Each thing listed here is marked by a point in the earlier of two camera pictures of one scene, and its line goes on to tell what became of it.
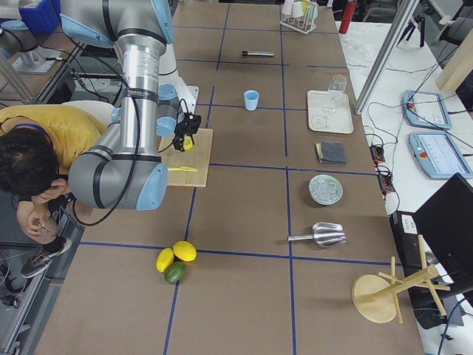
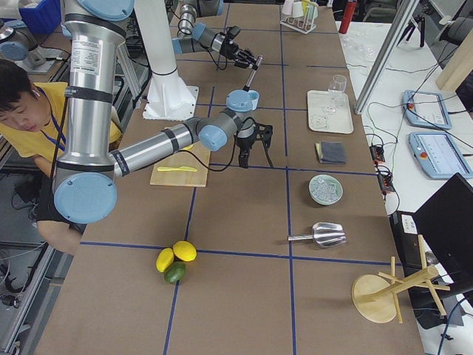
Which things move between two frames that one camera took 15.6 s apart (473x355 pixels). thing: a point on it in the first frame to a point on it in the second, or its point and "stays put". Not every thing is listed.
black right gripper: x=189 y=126 to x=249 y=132
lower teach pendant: x=437 y=154 stays put
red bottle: x=349 y=11 stays put
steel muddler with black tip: x=248 y=52 to x=247 y=87
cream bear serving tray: x=329 y=112 stays put
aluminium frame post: x=385 y=49 stays put
